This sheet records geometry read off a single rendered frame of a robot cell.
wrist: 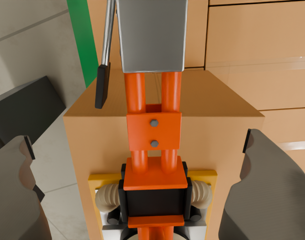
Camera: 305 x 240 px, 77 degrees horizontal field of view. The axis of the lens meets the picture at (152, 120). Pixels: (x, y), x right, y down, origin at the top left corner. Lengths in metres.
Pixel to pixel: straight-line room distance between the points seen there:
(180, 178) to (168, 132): 0.07
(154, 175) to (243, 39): 0.65
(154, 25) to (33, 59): 1.33
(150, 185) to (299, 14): 0.79
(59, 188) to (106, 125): 1.67
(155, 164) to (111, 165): 0.18
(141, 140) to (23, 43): 1.32
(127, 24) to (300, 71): 0.84
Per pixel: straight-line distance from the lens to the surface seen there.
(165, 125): 0.22
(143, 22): 0.19
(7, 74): 1.60
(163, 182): 0.26
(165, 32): 0.19
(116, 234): 0.54
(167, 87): 0.21
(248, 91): 0.88
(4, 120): 1.08
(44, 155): 1.82
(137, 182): 0.26
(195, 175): 0.45
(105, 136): 0.40
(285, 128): 1.05
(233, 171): 0.50
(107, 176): 0.46
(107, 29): 0.21
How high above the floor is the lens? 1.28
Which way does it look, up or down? 63 degrees down
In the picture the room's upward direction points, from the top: 177 degrees clockwise
